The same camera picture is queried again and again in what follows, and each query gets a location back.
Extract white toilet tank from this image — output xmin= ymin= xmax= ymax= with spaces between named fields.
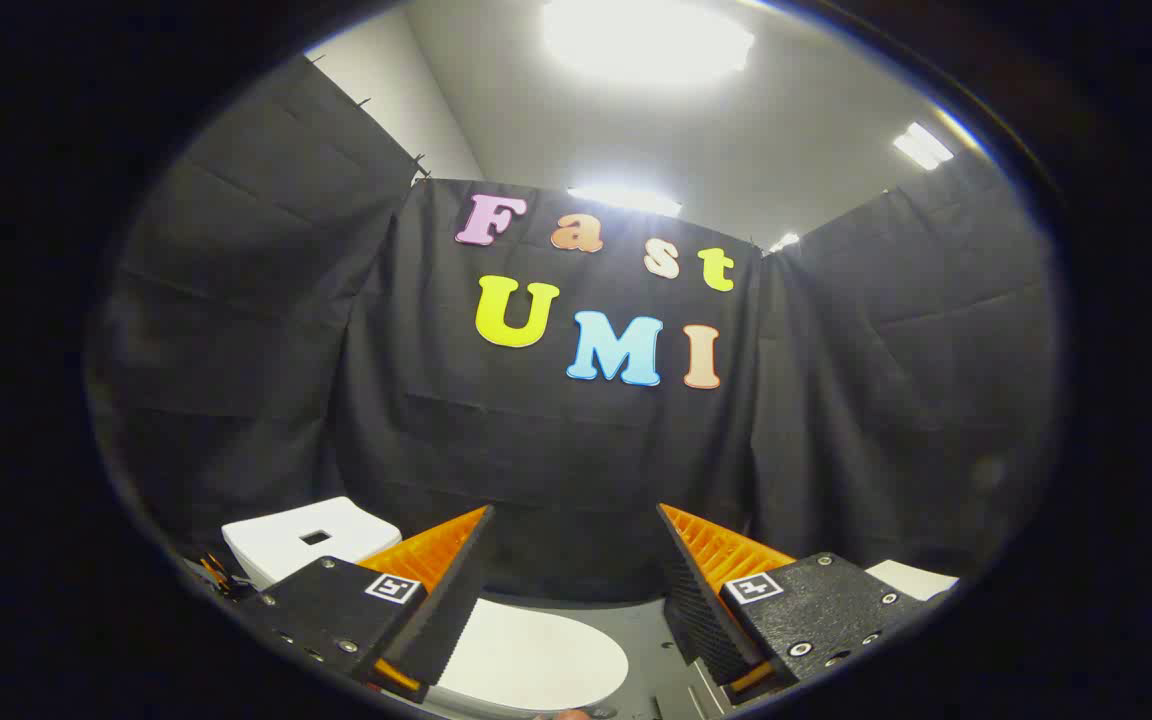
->
xmin=221 ymin=496 xmax=403 ymax=591

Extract black backdrop cloth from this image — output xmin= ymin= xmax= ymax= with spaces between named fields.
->
xmin=86 ymin=55 xmax=1062 ymax=606

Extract grey drawer cabinet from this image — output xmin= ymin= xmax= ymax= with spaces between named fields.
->
xmin=866 ymin=559 xmax=960 ymax=602

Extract orange and black cables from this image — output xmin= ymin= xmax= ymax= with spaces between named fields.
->
xmin=186 ymin=550 xmax=243 ymax=599

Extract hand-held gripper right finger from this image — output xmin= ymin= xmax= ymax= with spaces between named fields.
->
xmin=656 ymin=503 xmax=929 ymax=703

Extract white toilet lid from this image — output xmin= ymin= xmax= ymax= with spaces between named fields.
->
xmin=434 ymin=597 xmax=631 ymax=714

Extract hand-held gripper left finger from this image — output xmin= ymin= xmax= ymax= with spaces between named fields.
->
xmin=234 ymin=505 xmax=495 ymax=704

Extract large ceiling light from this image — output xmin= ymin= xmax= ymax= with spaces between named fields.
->
xmin=542 ymin=0 xmax=755 ymax=89

